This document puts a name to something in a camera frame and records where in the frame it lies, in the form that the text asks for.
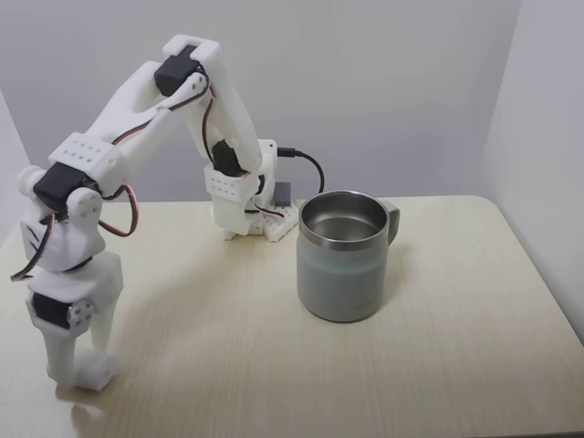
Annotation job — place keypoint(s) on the white dressing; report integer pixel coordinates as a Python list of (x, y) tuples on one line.
[(93, 372)]

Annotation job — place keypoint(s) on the small grey block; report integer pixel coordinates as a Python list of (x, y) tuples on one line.
[(283, 194)]

